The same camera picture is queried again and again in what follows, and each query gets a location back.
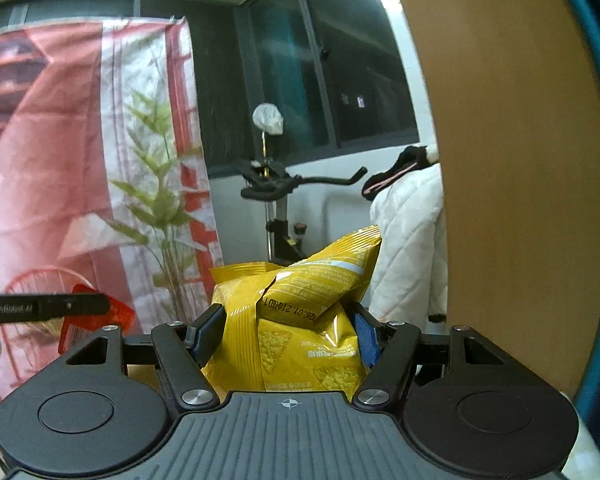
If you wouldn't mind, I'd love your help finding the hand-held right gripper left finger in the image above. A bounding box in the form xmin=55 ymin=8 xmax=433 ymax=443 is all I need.
xmin=62 ymin=304 xmax=227 ymax=409

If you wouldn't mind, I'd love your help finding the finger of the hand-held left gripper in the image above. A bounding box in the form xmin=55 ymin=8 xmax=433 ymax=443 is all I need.
xmin=40 ymin=293 xmax=112 ymax=321

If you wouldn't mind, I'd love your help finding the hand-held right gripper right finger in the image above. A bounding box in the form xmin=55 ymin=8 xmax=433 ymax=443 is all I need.
xmin=351 ymin=303 xmax=518 ymax=407

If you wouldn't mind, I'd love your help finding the red snack packet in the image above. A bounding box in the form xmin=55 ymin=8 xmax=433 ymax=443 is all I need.
xmin=59 ymin=284 xmax=136 ymax=356

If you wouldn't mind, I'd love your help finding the yellow chip bag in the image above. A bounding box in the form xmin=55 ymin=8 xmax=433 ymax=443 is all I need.
xmin=202 ymin=225 xmax=383 ymax=393

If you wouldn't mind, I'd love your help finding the white quilted blanket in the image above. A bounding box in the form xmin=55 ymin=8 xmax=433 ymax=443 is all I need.
xmin=369 ymin=162 xmax=449 ymax=324

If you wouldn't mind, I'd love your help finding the printed pink backdrop cloth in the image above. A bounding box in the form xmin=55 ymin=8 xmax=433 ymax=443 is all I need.
xmin=0 ymin=16 xmax=226 ymax=401

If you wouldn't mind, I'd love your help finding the black exercise bike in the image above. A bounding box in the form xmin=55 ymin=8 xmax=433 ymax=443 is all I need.
xmin=232 ymin=157 xmax=369 ymax=267

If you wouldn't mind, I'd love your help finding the black and pink garment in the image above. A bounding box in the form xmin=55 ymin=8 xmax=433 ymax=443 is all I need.
xmin=361 ymin=144 xmax=433 ymax=199

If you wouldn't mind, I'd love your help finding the white plastic bag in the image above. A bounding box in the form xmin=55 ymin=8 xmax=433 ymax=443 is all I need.
xmin=252 ymin=102 xmax=285 ymax=136

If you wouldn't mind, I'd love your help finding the wooden board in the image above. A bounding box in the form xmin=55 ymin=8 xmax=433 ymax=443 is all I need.
xmin=382 ymin=0 xmax=600 ymax=402

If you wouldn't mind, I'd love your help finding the dark window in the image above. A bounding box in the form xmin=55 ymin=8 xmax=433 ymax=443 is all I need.
xmin=235 ymin=0 xmax=421 ymax=152

